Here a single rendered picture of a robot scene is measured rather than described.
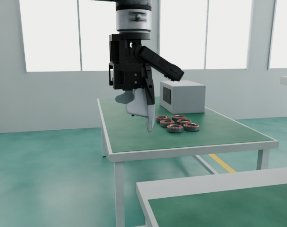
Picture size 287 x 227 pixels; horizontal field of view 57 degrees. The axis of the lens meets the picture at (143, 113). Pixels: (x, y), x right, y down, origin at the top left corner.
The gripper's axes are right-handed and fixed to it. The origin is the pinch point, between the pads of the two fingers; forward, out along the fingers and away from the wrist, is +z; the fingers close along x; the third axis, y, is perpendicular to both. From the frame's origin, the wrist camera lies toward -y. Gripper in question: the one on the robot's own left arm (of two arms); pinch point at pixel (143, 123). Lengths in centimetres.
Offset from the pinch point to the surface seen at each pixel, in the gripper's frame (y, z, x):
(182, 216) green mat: -19.4, 40.2, -17.6
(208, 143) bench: -66, 40, -82
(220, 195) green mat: -40, 40, -26
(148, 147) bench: -28, 40, -85
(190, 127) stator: -67, 37, -109
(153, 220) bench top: -9.1, 40.4, -18.8
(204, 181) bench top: -40, 40, -39
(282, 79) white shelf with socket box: -76, -4, -39
